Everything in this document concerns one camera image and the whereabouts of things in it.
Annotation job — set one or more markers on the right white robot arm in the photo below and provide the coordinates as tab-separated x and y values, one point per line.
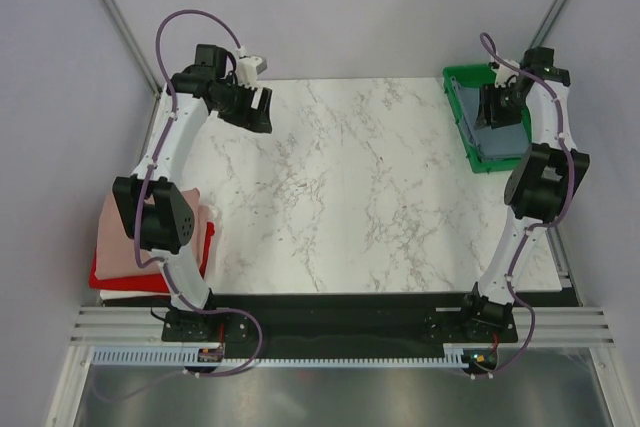
541	187

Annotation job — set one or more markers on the aluminium frame rail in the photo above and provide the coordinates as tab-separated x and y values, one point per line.
574	327

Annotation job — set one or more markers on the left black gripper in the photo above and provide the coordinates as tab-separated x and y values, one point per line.
257	120

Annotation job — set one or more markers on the green plastic tray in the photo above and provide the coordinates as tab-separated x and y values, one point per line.
475	76

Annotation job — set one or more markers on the red folded t shirt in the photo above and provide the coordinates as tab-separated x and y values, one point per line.
153	283

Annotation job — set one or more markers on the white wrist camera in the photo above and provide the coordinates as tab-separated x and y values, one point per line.
504	76
248	68

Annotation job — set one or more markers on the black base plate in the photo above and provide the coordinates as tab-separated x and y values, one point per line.
343	323

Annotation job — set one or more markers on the blue grey t shirt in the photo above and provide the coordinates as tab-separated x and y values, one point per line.
491	144

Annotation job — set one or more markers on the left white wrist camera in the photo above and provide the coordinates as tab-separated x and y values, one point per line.
248	68

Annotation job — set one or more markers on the light blue cable duct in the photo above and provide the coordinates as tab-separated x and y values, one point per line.
435	356

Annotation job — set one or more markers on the pink folded t shirt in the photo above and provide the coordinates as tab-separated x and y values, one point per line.
115	251

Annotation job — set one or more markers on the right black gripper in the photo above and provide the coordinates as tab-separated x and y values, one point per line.
488	97

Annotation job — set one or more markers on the left aluminium corner post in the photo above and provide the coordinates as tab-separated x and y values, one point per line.
131	45

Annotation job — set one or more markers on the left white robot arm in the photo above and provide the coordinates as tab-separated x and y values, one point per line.
155	214

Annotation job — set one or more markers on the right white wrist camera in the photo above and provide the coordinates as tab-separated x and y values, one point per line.
504	76

